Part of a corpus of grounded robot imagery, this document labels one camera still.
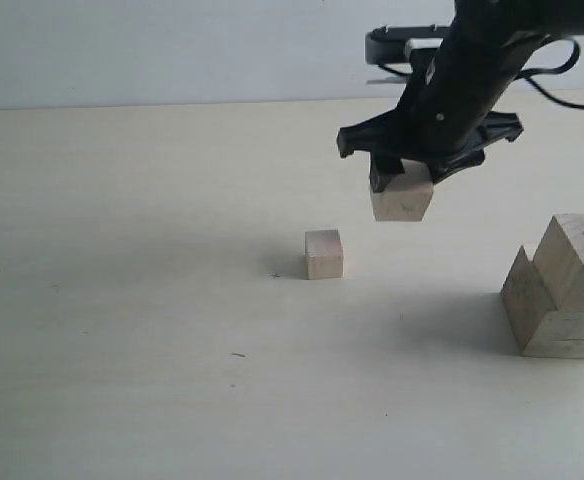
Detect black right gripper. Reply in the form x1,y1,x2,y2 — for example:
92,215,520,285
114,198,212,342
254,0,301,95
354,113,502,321
337,29,525,193

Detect medium wooden cube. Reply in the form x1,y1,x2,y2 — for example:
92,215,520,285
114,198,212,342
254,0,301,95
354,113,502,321
370,161,434,222

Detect smallest wooden cube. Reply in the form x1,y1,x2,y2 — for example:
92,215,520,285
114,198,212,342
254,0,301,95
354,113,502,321
305,229,344,280

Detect medium-large wooden cube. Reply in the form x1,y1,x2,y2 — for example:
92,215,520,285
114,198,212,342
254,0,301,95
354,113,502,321
533,213,584,311

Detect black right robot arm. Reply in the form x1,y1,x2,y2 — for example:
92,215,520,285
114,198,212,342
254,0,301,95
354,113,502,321
337,1,584,193

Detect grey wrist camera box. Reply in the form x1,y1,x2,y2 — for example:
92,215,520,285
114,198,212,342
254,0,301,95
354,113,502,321
365,24,450,65

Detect black camera cable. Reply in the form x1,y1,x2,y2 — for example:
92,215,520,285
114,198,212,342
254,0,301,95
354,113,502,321
371,34,584,111

